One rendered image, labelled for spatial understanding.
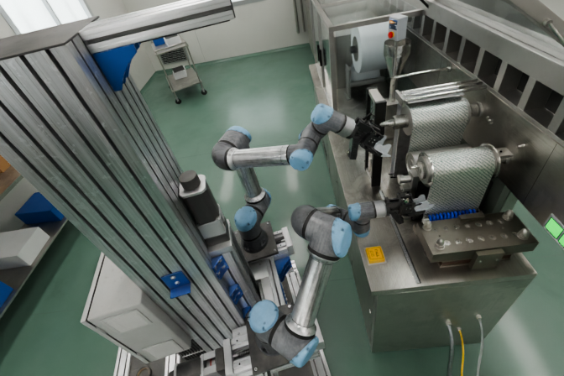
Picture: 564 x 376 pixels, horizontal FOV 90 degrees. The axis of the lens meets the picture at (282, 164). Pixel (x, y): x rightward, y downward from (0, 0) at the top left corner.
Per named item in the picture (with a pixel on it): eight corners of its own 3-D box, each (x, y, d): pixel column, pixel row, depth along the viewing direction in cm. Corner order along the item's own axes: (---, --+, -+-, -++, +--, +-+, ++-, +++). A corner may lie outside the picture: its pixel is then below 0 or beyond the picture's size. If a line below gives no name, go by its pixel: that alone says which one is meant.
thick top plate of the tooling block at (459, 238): (415, 231, 129) (416, 222, 125) (508, 219, 126) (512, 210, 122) (430, 263, 117) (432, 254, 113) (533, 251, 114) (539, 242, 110)
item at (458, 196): (423, 215, 129) (430, 186, 117) (477, 208, 127) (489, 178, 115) (423, 216, 128) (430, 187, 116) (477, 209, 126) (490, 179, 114)
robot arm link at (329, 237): (282, 336, 112) (322, 207, 107) (315, 362, 104) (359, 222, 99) (263, 352, 102) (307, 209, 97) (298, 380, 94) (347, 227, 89)
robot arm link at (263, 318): (267, 305, 120) (259, 290, 112) (292, 324, 113) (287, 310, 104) (248, 331, 114) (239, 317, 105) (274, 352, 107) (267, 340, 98)
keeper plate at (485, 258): (468, 265, 119) (475, 251, 112) (493, 263, 119) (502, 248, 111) (471, 271, 117) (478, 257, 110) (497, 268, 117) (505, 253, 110)
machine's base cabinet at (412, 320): (317, 132, 369) (310, 67, 313) (368, 123, 363) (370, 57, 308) (369, 357, 177) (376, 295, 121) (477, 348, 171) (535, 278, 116)
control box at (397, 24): (384, 39, 139) (385, 17, 132) (396, 35, 140) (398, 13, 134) (394, 42, 134) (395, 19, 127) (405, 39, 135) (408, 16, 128)
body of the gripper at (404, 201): (417, 203, 117) (388, 206, 118) (415, 216, 123) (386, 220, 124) (410, 190, 123) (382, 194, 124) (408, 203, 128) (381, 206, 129)
